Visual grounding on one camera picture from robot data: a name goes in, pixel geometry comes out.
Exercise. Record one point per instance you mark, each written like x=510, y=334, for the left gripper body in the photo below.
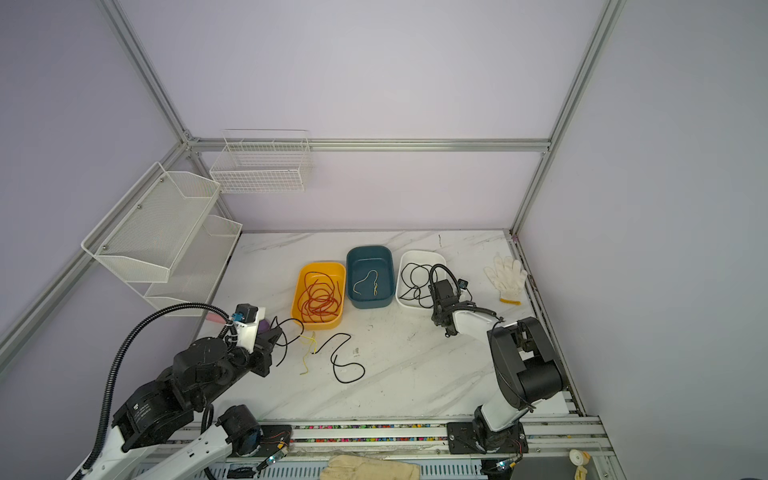
x=258, y=358

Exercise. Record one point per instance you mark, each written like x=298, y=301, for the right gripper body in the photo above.
x=436, y=314

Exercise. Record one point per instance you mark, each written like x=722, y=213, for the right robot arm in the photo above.
x=526, y=366

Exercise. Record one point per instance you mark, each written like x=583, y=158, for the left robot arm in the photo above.
x=198, y=375

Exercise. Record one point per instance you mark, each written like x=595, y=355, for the white plastic bin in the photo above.
x=412, y=292

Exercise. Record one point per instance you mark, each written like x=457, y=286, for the pink plastic object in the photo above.
x=216, y=318

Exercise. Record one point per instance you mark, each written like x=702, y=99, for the white work glove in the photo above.
x=508, y=277

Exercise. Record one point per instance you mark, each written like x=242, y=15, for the teal plastic bin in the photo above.
x=370, y=277

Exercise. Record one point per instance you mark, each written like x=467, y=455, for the yellow plastic bin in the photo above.
x=319, y=296

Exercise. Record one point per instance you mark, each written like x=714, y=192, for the lower white mesh shelf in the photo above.
x=197, y=275

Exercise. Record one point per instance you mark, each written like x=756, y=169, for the white mesh shelf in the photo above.
x=143, y=239
x=197, y=275

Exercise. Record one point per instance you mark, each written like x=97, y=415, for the beige cloth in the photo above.
x=349, y=467

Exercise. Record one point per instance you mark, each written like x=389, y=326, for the upper white mesh shelf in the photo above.
x=143, y=239

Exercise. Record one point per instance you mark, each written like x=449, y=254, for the white tape roll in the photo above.
x=579, y=458

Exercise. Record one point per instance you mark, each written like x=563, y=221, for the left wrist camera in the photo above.
x=246, y=319

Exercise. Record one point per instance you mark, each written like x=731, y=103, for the white wire basket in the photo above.
x=263, y=161

